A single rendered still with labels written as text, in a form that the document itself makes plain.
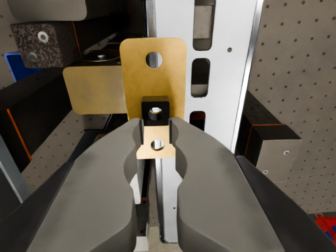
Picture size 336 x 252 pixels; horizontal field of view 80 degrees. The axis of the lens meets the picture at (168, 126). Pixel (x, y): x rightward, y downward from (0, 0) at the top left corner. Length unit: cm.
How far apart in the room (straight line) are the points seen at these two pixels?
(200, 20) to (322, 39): 52
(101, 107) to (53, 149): 63
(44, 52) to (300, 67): 73
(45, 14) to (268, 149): 44
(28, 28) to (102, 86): 10
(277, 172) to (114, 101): 38
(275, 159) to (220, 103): 18
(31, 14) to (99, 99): 13
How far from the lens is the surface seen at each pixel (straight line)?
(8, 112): 38
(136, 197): 39
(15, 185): 34
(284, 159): 50
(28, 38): 30
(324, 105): 94
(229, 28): 38
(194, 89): 40
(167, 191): 54
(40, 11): 31
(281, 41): 76
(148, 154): 15
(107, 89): 31
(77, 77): 31
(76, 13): 30
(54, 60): 30
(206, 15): 38
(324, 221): 254
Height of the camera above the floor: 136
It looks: 59 degrees down
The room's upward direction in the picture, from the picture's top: 177 degrees clockwise
